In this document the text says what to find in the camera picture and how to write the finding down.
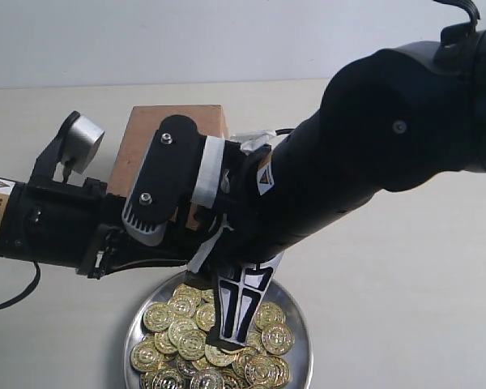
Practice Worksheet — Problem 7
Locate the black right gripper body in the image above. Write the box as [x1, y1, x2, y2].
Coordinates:
[186, 141, 272, 284]

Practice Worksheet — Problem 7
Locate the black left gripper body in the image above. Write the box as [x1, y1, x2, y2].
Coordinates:
[7, 179, 194, 279]

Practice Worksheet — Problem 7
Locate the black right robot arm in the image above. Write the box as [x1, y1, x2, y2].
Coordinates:
[199, 25, 486, 350]

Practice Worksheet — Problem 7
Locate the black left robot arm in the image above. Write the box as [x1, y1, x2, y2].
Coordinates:
[0, 177, 198, 280]

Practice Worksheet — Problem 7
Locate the cardboard box with slot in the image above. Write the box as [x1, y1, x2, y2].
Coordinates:
[107, 105, 227, 235]

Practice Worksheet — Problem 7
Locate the gold coin right upper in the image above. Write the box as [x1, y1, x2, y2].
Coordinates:
[254, 301, 286, 331]

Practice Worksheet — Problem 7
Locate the gold coin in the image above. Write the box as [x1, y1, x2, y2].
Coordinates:
[173, 284, 203, 306]
[254, 301, 286, 331]
[130, 341, 163, 372]
[262, 323, 295, 355]
[195, 303, 215, 332]
[151, 367, 185, 389]
[143, 302, 174, 332]
[245, 355, 278, 387]

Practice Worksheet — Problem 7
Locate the gold coin centre upper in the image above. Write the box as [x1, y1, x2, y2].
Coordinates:
[195, 303, 215, 332]

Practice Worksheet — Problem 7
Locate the gold coin top left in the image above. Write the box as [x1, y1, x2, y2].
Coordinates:
[173, 284, 203, 306]

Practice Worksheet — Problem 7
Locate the gold coin right lower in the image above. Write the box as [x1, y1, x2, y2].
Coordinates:
[262, 323, 295, 355]

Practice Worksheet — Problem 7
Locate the gold coin bottom right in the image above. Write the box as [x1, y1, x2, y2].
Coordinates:
[245, 355, 278, 387]

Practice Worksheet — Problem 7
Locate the gold coin far left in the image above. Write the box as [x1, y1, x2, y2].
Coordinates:
[143, 302, 174, 332]

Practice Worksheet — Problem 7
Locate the gold coin left lower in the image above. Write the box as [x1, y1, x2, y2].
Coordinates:
[130, 341, 163, 372]

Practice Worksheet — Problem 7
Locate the gold coin bottom left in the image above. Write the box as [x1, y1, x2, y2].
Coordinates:
[151, 367, 185, 389]

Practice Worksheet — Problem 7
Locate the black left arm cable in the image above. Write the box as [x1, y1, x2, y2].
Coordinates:
[0, 259, 41, 312]

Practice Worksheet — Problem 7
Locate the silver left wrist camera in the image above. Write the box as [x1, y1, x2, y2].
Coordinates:
[31, 111, 107, 183]

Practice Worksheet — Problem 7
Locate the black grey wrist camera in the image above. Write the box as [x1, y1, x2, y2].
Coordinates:
[122, 115, 225, 246]

